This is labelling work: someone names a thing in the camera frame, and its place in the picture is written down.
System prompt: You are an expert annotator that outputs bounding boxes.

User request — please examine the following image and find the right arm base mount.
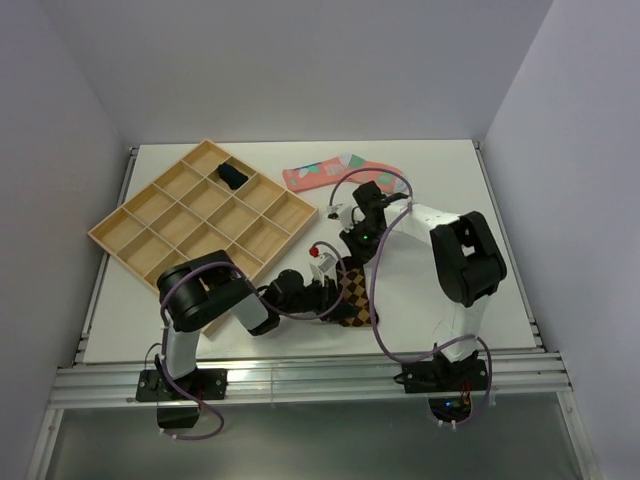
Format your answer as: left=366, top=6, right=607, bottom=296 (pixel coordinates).
left=393, top=352, right=493, bottom=427

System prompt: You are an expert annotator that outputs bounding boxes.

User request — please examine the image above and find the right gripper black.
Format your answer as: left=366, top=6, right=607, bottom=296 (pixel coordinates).
left=340, top=219, right=387, bottom=268

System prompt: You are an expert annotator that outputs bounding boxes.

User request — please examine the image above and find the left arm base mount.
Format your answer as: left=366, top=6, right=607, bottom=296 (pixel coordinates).
left=135, top=354, right=228, bottom=433

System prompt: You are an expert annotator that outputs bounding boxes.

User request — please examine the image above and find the wooden compartment tray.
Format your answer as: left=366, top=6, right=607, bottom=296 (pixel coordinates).
left=89, top=140, right=319, bottom=344

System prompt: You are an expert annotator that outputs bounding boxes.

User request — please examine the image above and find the brown orange argyle sock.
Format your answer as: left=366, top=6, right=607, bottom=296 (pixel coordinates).
left=334, top=267, right=372, bottom=328

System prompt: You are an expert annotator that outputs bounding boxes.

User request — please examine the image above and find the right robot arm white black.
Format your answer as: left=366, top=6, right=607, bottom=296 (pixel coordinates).
left=328, top=181, right=507, bottom=390

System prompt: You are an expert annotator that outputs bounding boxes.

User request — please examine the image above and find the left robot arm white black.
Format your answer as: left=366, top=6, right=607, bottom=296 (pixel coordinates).
left=156, top=250, right=355, bottom=399

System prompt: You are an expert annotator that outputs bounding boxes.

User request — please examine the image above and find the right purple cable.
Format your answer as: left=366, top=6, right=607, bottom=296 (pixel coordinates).
left=327, top=168, right=496, bottom=429

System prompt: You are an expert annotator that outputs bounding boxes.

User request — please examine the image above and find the navy ankle sock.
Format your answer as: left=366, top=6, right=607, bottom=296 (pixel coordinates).
left=216, top=162, right=249, bottom=191

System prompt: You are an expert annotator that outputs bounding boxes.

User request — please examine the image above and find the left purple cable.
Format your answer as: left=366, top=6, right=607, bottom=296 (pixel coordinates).
left=159, top=241, right=346, bottom=441

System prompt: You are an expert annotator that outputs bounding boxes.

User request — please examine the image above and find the pink patterned sock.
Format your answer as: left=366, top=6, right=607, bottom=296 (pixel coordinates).
left=282, top=154, right=407, bottom=193

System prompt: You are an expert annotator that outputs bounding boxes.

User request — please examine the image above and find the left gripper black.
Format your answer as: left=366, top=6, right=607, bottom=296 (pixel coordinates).
left=278, top=276, right=358, bottom=323

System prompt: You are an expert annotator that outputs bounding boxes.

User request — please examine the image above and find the aluminium frame rail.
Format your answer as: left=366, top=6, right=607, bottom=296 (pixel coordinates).
left=47, top=350, right=572, bottom=409

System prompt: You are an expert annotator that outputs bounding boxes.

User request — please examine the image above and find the purple cable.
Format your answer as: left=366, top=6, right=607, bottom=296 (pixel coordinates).
left=327, top=168, right=496, bottom=429
left=159, top=241, right=346, bottom=441

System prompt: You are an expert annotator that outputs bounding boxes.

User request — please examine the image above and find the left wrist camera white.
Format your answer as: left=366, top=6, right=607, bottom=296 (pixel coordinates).
left=309, top=247, right=337, bottom=283

